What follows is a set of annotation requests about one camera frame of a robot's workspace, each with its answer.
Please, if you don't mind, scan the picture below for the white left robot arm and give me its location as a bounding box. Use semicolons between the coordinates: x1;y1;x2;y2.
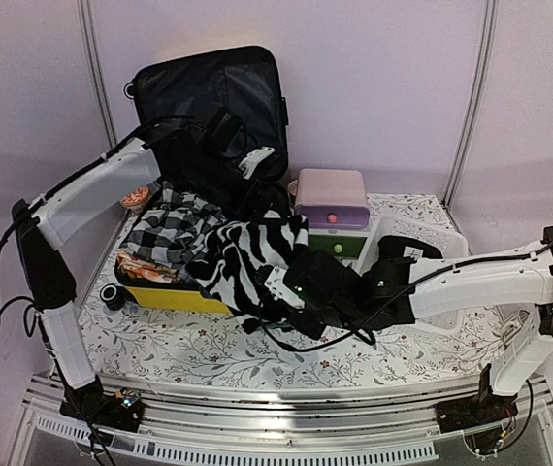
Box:
13;106;250;421

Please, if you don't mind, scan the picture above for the red patterned cup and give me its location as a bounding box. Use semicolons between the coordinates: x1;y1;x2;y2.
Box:
119;186;151;211

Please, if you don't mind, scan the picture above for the black white plaid cloth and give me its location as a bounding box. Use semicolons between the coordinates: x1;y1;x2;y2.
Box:
121;186;228;268

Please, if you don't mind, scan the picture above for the black garment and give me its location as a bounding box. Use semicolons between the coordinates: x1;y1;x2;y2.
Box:
359;235;444;326

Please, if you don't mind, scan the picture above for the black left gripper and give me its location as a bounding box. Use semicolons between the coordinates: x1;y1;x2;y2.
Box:
178;150;292;226

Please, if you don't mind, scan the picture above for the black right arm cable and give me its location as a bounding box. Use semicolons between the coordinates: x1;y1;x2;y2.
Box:
257;221;553;352

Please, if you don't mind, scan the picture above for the yellow Pikachu suitcase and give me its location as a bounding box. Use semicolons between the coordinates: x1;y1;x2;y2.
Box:
100;46;307;315

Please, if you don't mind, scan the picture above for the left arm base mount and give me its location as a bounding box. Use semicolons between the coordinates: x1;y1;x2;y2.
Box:
59;387;145;433

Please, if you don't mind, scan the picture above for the pink purple drawer box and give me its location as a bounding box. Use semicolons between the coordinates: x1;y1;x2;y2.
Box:
294;168;370;230

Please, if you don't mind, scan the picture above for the floral table mat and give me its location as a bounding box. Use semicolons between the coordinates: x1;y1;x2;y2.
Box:
63;191;520;391

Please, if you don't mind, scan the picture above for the white plastic basket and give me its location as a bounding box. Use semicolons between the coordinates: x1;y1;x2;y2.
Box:
353;214;469;336

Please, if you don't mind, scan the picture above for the orange floral cloth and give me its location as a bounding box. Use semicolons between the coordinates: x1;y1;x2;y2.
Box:
115;250;196;286

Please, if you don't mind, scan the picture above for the zebra striped cloth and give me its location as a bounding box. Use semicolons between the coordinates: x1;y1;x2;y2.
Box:
185;215;309;322

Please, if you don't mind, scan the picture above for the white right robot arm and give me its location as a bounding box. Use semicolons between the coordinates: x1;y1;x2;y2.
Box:
256;226;553;423

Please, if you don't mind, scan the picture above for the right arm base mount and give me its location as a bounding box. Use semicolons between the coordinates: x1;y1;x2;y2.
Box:
434;363;518;433

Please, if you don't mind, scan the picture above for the white garment in suitcase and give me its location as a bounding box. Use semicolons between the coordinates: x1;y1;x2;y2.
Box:
238;146;276;180

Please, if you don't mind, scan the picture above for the green drawer box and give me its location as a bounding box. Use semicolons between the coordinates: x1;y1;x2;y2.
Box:
308;229;369;259

